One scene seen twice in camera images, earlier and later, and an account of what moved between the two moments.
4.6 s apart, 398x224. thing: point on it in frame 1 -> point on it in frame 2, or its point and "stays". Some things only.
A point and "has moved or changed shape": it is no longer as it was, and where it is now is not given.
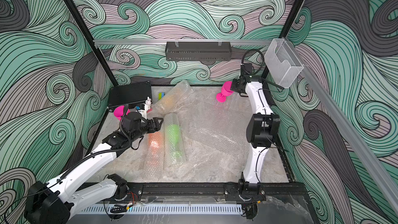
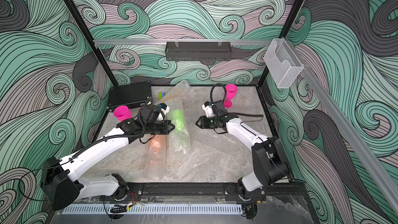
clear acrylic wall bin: x=281 y=62 stays
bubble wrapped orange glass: x=154 y=163 stays
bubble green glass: x=174 y=153 has moved or changed shape
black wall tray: x=198 y=51 stays
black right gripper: x=234 y=82 -> x=203 y=122
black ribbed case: x=129 y=93 stays
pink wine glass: x=118 y=112 stays
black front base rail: x=209 y=192 stays
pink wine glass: x=226 y=91 has moved or changed shape
